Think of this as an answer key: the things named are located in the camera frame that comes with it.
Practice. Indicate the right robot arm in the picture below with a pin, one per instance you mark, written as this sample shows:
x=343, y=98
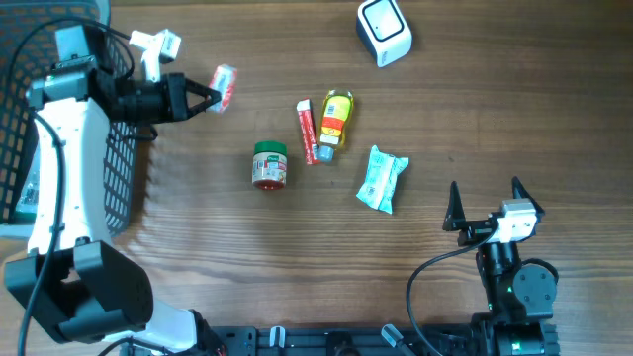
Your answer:
x=520, y=292

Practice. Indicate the yellow liquid bottle grey cap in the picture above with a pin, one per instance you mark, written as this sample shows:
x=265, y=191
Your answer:
x=336, y=115

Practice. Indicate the dark green box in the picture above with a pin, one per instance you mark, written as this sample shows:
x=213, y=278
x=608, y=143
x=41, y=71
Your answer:
x=26, y=208

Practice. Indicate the red slim stick packet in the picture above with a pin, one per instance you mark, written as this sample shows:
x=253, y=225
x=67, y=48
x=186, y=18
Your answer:
x=308, y=130

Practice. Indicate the green white snack pack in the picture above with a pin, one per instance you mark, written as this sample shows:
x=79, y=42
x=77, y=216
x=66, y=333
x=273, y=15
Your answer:
x=381, y=178

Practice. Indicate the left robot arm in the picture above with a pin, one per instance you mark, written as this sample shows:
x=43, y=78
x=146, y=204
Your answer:
x=73, y=282

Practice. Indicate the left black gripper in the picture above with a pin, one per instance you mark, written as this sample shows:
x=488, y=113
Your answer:
x=177, y=86

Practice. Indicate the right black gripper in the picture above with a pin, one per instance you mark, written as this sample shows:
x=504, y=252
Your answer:
x=473, y=229

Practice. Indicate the grey plastic mesh basket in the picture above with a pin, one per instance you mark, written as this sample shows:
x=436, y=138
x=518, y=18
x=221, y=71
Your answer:
x=27, y=51

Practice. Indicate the green lid spice jar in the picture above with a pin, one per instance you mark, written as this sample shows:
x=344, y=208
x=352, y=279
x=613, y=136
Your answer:
x=270, y=164

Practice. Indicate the red juice carton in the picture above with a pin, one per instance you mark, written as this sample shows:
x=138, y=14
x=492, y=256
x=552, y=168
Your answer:
x=223, y=82

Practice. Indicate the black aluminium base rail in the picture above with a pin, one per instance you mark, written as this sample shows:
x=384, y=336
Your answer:
x=445, y=339

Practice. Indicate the white barcode scanner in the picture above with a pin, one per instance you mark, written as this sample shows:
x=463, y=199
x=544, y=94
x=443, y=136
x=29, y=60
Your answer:
x=383, y=30

